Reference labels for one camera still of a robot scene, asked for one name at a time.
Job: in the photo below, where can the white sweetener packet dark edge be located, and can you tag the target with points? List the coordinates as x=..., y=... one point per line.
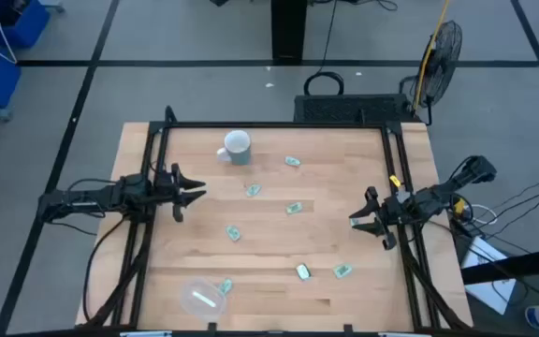
x=303, y=271

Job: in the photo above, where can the black aluminium table frame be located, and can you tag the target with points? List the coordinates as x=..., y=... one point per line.
x=274, y=125

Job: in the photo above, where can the black horizontal beam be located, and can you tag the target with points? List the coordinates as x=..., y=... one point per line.
x=513, y=267

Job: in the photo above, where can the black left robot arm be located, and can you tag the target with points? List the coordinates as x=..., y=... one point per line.
x=87, y=199

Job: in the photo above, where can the black floor fan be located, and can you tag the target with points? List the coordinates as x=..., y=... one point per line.
x=440, y=61

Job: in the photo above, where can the black computer case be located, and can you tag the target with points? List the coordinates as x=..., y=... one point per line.
x=344, y=108

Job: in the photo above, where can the clear plastic bowl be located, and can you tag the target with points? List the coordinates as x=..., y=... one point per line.
x=194, y=309

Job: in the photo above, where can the green white sweetener packet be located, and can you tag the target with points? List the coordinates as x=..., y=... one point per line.
x=343, y=270
x=233, y=232
x=354, y=223
x=293, y=161
x=253, y=190
x=225, y=286
x=294, y=208

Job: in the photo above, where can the yellow tag on gripper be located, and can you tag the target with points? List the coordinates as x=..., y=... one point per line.
x=395, y=180

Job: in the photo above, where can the black upright post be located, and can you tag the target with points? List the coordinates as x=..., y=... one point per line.
x=289, y=28

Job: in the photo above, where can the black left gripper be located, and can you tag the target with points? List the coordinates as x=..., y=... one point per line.
x=177, y=196

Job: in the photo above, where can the white flat box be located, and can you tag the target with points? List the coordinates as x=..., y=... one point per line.
x=494, y=295

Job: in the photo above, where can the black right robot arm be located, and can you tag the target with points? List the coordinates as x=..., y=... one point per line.
x=438, y=196

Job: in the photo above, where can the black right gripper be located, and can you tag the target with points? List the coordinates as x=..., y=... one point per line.
x=393, y=208

